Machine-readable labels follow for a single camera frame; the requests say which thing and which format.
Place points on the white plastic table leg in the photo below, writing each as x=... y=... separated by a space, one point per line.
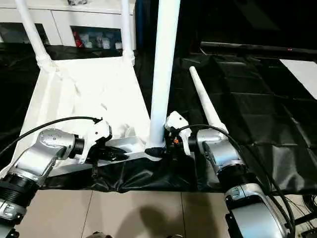
x=163 y=62
x=32 y=32
x=205 y=99
x=126 y=29

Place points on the black plastic mat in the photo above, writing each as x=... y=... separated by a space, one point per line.
x=260 y=111

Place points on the white cabinet with glass doors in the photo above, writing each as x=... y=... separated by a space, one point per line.
x=62 y=19

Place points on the white flat board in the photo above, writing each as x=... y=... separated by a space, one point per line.
x=302 y=74

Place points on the clear bag of dark parts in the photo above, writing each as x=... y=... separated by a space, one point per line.
x=78 y=2

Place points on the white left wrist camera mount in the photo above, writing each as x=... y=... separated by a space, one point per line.
x=96 y=131

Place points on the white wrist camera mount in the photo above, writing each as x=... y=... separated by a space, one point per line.
x=178 y=121
x=96 y=131

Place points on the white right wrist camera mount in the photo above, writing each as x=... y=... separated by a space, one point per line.
x=178 y=121

